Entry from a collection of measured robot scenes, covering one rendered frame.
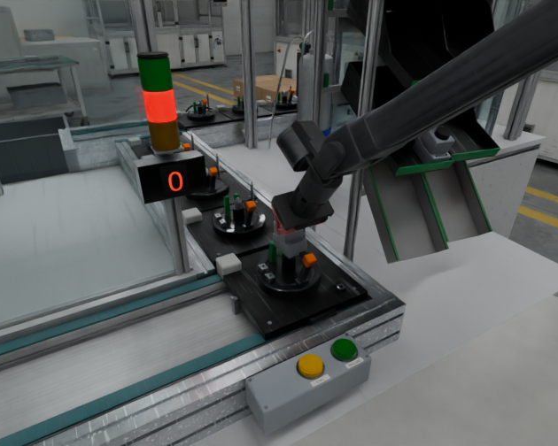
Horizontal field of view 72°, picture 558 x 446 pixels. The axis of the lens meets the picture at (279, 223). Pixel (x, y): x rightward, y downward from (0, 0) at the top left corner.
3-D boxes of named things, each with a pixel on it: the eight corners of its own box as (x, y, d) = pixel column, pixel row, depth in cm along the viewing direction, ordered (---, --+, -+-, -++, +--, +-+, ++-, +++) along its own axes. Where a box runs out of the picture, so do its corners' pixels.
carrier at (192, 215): (301, 241, 100) (303, 196, 94) (213, 268, 90) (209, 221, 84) (259, 203, 118) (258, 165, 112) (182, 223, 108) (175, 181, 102)
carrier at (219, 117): (232, 124, 193) (231, 97, 187) (185, 130, 183) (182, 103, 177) (214, 112, 212) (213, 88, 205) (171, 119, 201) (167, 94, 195)
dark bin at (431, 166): (448, 169, 80) (468, 142, 74) (394, 177, 76) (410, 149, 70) (387, 86, 95) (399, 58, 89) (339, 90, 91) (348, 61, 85)
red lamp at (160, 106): (181, 119, 67) (176, 90, 64) (151, 124, 64) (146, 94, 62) (172, 113, 70) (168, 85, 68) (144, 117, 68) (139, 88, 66)
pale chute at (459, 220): (479, 235, 95) (492, 231, 91) (435, 245, 91) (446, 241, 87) (441, 134, 101) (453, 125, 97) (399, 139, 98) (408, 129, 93)
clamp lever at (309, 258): (308, 281, 78) (317, 259, 73) (299, 285, 77) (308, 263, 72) (299, 267, 80) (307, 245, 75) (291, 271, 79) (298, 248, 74)
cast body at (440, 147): (444, 166, 80) (461, 141, 74) (426, 169, 79) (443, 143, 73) (423, 139, 84) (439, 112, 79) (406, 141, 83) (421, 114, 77)
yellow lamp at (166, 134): (184, 148, 69) (181, 120, 67) (156, 152, 67) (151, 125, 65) (175, 140, 73) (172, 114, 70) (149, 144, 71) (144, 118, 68)
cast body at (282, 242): (307, 252, 78) (306, 221, 75) (289, 258, 76) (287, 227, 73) (286, 235, 85) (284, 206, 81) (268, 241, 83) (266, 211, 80)
